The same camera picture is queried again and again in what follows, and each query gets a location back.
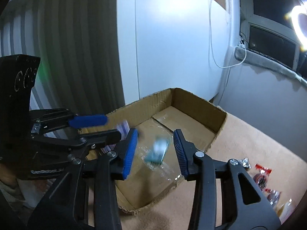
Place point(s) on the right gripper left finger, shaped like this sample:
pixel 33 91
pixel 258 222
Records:
pixel 86 197

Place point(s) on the black white candy wrapper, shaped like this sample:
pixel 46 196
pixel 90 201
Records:
pixel 245 163

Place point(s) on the grey window sill cover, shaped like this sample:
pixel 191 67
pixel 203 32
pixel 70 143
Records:
pixel 263 62

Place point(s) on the clear red snack packet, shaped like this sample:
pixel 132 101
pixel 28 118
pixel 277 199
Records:
pixel 272 196

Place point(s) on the white refrigerator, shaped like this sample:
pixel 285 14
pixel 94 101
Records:
pixel 171 44

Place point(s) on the bright ring light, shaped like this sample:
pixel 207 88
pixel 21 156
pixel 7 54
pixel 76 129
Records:
pixel 297 16

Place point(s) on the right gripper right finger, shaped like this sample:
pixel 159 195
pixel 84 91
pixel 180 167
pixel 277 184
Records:
pixel 225 196

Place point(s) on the red black snack packet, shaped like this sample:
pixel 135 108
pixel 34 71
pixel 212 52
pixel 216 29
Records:
pixel 261 177

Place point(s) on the teal snack packet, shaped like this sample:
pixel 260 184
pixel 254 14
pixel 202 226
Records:
pixel 158 150

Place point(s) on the brown cardboard box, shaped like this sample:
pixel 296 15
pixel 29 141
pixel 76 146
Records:
pixel 155 170

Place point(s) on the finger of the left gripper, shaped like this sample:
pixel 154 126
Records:
pixel 101 138
pixel 79 122

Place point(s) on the sliced bread loaf bag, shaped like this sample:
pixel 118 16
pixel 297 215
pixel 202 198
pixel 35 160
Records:
pixel 285 210

